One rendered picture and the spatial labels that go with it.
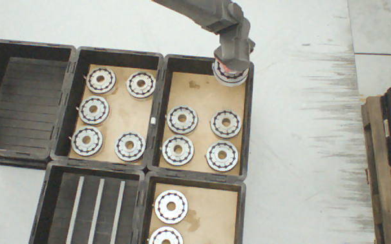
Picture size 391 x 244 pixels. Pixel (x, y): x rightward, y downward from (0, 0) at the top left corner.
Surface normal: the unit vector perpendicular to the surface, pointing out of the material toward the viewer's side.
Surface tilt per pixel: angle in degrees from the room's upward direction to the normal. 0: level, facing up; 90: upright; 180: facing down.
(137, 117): 0
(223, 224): 0
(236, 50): 51
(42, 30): 0
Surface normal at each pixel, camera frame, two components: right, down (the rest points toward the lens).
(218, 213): -0.02, -0.33
